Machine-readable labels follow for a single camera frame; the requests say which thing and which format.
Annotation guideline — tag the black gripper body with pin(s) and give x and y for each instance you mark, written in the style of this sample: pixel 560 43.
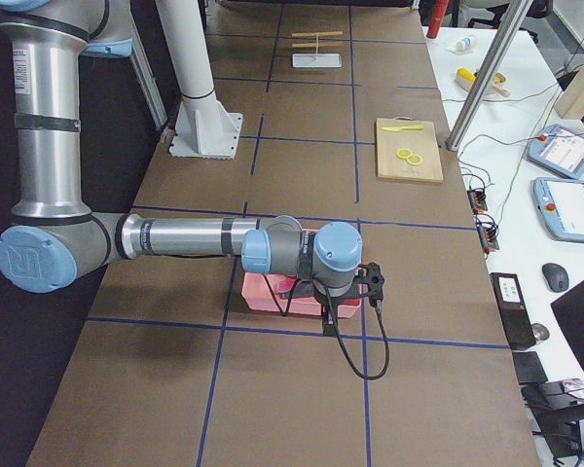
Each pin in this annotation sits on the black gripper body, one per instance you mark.
pixel 329 307

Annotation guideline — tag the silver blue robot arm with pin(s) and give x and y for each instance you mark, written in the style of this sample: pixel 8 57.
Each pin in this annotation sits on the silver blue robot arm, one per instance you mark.
pixel 56 238

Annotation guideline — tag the pink plastic bin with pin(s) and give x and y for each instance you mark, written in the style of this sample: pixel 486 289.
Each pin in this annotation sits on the pink plastic bin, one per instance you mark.
pixel 272 292

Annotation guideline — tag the lemon slice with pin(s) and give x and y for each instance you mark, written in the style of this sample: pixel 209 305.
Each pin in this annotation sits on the lemon slice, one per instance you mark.
pixel 403 154
pixel 414 160

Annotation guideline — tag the orange black electronics module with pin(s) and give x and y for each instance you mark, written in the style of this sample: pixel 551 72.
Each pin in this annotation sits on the orange black electronics module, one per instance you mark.
pixel 487 232
pixel 477 200

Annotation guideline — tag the black box with label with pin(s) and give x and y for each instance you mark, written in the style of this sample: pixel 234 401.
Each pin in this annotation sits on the black box with label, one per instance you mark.
pixel 512 310

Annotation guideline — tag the wooden cutting board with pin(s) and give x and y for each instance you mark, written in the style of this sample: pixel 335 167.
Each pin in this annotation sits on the wooden cutting board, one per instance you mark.
pixel 423 143

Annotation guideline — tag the yellow plastic knife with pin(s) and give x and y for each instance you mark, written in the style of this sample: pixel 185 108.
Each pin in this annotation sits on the yellow plastic knife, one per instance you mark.
pixel 402 128

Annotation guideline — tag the black computer mouse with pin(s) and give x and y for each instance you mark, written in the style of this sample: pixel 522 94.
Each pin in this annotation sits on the black computer mouse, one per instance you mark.
pixel 556 277

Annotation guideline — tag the white rectangular tray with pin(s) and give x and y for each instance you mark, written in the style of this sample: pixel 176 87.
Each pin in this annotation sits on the white rectangular tray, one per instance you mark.
pixel 317 61

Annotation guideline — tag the blue teach pendant near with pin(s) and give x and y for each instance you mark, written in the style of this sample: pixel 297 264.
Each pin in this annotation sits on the blue teach pendant near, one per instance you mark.
pixel 560 204

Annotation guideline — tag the blue teach pendant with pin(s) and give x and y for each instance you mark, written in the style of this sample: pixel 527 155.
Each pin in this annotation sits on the blue teach pendant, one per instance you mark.
pixel 560 204
pixel 559 150

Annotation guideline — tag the blue teach pendant far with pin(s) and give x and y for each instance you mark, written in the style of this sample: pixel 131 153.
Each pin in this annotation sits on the blue teach pendant far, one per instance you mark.
pixel 559 150

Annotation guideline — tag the white small bottle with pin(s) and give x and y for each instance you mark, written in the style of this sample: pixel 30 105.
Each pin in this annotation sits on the white small bottle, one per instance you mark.
pixel 465 45

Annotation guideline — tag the red bottle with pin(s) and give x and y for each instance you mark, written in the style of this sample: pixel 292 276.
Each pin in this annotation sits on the red bottle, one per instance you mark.
pixel 438 12

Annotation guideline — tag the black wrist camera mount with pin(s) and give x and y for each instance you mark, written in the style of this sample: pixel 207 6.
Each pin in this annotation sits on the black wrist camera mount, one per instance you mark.
pixel 366 283

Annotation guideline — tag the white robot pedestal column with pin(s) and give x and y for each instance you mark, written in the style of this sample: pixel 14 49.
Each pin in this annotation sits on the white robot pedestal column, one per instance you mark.
pixel 204 128

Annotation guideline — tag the aluminium frame post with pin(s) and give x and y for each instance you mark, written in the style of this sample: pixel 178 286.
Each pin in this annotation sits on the aluminium frame post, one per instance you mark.
pixel 502 40

